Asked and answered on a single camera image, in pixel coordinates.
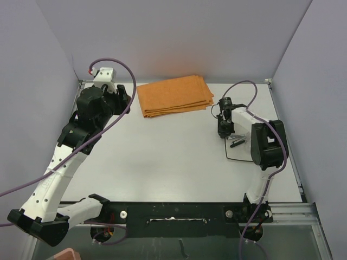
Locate orange cloth napkin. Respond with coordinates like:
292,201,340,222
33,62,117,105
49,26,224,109
137,75,214,118

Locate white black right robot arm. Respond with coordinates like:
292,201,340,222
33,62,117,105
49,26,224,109
216,97,288,222

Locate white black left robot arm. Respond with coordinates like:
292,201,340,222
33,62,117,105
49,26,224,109
7,83,131,246

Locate silver table knife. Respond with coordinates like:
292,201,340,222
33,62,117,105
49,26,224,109
227,134,247,141

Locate white square plate black rim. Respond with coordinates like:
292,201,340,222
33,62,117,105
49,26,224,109
224,133,253,163

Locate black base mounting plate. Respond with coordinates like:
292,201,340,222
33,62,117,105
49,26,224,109
85,202,273,239

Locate pink plastic bin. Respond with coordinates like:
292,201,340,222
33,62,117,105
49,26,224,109
47,248,81,260

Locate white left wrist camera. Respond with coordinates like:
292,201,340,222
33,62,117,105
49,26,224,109
91,67,116,88

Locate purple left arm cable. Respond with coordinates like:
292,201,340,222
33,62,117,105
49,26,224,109
0,57,137,227

